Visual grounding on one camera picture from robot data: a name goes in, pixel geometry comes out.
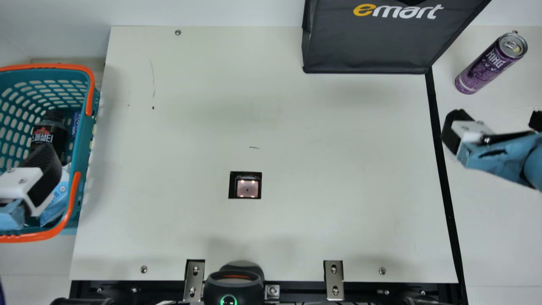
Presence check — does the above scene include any black device with green light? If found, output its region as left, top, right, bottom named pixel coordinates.
left=203, top=261, right=265, bottom=305

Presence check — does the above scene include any dark grey bag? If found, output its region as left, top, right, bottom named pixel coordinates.
left=301, top=0, right=492, bottom=75

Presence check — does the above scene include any dark coffee bottle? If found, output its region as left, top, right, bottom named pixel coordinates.
left=30, top=110, right=69, bottom=164

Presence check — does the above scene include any black strip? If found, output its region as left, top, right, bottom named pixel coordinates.
left=425, top=68, right=468, bottom=305

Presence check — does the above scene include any pale blue packet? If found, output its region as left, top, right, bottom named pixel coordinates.
left=40, top=182, right=69, bottom=226

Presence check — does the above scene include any small square scanner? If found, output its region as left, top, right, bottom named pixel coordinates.
left=229, top=171, right=262, bottom=200

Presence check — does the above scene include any purple can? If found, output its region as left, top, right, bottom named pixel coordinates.
left=455, top=31, right=528, bottom=94

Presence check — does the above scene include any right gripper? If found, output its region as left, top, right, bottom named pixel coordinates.
left=442, top=109, right=542, bottom=191

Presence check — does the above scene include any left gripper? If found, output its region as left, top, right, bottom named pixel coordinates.
left=0, top=143, right=63, bottom=232

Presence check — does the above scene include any teal shopping basket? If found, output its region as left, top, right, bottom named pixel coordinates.
left=0, top=64, right=100, bottom=244

